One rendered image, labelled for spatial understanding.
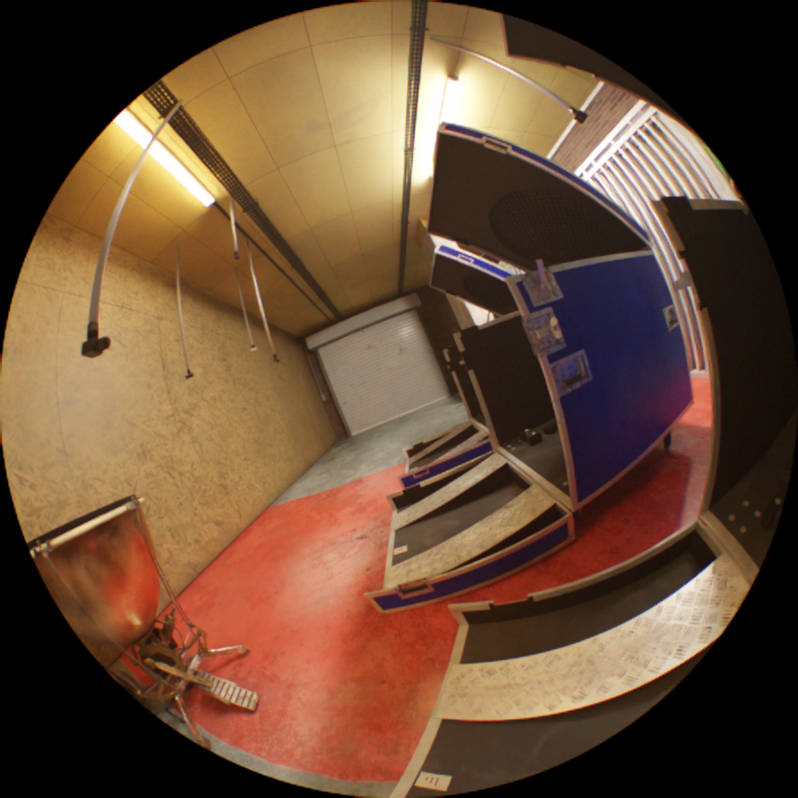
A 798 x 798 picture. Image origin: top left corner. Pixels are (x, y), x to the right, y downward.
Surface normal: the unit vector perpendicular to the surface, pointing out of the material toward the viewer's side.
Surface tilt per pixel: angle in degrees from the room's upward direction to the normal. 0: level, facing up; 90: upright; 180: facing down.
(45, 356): 90
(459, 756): 1
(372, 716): 0
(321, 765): 0
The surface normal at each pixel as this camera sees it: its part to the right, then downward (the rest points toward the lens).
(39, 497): 0.93, -0.38
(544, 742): -0.40, -0.92
